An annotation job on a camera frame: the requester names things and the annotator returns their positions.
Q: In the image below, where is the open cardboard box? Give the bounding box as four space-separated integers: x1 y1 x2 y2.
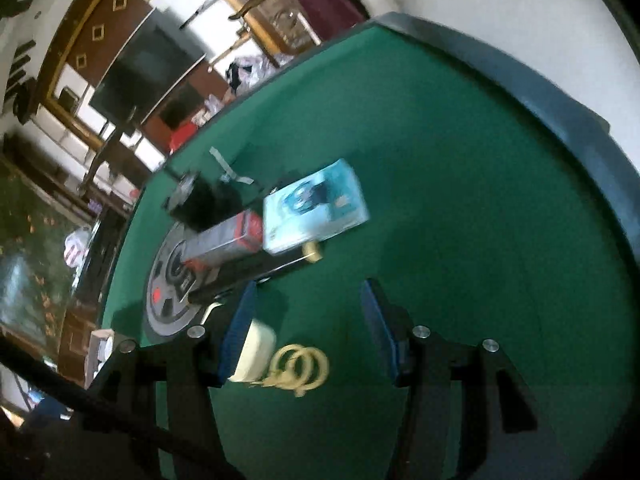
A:
84 327 123 388

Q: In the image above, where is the grey tape strip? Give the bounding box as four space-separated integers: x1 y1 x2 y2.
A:
207 146 257 186

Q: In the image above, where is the black cylinder with gold cap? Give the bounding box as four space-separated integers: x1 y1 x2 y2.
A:
187 242 323 306

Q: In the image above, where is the black cable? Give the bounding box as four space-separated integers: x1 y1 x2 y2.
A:
0 337 246 480

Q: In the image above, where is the red cloth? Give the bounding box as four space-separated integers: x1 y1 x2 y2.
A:
167 121 202 155

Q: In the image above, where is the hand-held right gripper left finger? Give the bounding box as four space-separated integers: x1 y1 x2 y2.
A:
82 282 259 480

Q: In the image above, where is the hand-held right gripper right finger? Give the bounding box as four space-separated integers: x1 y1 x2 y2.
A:
360 279 540 480

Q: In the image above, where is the silver and red box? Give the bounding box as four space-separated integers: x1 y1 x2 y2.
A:
181 211 264 267

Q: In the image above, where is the green floral wall painting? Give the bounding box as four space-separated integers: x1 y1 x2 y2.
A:
0 157 96 333

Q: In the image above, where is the dark wooden side table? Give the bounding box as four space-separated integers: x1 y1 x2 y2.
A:
77 105 143 196

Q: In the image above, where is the grey weight plate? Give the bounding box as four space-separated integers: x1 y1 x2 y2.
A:
141 225 226 348

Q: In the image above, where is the pile of clothes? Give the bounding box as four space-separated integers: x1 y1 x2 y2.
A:
224 54 282 93

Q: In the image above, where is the black device with metal top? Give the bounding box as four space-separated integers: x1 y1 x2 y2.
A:
162 171 251 233

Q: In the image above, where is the teal printed box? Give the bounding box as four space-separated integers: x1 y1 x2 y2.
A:
262 158 371 256

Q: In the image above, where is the black television screen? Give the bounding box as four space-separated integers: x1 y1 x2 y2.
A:
89 9 207 125

